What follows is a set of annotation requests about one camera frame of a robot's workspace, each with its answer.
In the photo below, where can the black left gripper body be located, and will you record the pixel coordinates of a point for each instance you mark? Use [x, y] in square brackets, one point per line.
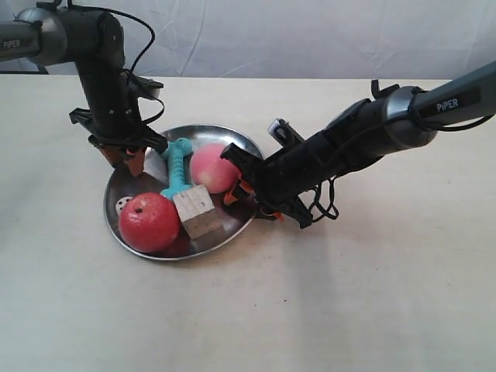
[124, 128]

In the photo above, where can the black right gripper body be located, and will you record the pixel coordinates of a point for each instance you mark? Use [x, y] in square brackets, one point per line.
[275, 180]

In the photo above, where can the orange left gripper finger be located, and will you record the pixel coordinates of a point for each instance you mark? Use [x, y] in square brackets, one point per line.
[135, 161]
[111, 154]

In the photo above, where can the round metal plate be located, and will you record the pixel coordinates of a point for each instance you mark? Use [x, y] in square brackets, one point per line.
[235, 218]

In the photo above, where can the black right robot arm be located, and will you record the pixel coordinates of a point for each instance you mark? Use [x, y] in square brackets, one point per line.
[397, 118]

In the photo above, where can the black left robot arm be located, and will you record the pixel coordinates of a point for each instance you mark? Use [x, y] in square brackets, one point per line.
[92, 39]

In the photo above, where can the wooden cube block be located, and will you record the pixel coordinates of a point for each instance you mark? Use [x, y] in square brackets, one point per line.
[197, 212]

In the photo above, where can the pink toy peach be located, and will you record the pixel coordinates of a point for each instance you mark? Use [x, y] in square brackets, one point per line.
[208, 168]

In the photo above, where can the teal rubber bone toy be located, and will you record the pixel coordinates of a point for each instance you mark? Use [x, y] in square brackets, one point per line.
[175, 154]

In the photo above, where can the small wooden die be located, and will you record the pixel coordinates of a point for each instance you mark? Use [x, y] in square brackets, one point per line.
[121, 203]

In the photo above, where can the red toy apple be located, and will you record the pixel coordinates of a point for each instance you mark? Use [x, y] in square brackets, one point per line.
[149, 222]

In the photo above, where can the white backdrop curtain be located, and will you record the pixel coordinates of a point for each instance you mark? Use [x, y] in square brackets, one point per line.
[308, 39]

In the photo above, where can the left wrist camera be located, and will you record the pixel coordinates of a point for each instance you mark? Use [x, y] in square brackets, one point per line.
[146, 88]

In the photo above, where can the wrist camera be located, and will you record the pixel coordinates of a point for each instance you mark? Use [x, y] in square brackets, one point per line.
[281, 131]
[146, 88]

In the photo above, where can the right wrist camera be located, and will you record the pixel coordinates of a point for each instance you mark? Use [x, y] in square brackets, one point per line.
[281, 131]

